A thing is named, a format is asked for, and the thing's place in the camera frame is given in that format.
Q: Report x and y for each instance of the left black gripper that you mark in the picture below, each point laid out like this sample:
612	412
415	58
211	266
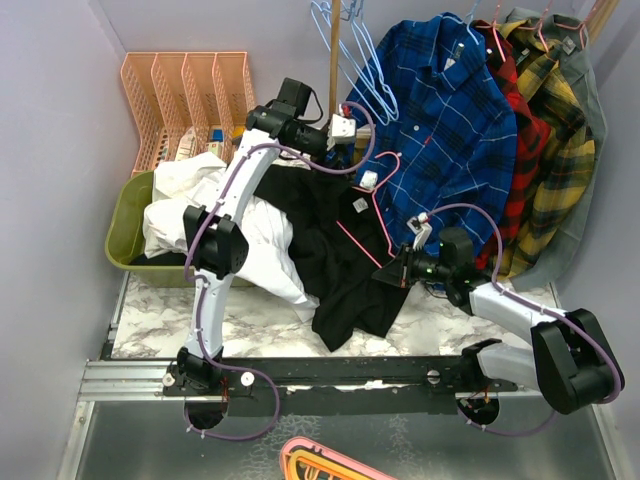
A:
339	150

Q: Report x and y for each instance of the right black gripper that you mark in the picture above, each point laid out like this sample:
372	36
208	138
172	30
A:
391	272

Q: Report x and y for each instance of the pink wire hanger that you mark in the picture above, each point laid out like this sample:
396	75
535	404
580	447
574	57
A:
366	202

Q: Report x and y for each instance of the black shirt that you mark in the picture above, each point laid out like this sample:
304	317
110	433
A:
335	251

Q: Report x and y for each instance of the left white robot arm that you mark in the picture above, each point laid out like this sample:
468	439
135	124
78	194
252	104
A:
217	248

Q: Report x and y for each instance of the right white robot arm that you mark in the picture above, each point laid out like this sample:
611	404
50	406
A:
567	357

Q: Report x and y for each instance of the blue plaid shirt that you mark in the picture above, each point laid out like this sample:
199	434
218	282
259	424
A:
451	150

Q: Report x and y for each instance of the white shirt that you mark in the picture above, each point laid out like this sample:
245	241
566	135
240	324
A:
193	182

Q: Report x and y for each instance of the red plaid shirt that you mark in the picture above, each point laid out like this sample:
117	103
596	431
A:
532	135

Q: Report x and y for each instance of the yellow plaid shirt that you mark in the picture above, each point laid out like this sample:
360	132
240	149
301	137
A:
567	160

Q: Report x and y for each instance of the grey shirt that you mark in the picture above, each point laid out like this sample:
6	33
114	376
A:
576	66

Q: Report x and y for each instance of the yellow black item in organizer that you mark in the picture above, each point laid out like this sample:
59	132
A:
238	134

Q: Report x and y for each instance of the wooden clothes rack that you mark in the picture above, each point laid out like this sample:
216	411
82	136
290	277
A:
335	15

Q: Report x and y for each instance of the pink perforated file organizer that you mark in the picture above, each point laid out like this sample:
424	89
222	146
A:
171	93

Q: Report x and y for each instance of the pink orange object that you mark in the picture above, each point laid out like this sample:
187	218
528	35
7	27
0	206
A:
303	458

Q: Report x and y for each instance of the green plastic basket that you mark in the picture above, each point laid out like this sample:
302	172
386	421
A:
125	242

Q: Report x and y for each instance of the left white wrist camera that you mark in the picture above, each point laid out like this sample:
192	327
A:
341	131

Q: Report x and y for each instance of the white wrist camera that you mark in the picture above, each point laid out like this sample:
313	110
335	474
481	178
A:
341	131
421	228

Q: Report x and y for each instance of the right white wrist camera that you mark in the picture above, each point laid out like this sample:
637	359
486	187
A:
421	228

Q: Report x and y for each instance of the blue wire hanger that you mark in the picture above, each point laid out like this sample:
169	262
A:
466	22
362	66

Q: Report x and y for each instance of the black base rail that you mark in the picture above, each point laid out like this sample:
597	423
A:
328	386

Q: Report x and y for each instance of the aluminium frame rail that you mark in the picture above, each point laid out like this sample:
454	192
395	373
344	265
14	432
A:
126	428

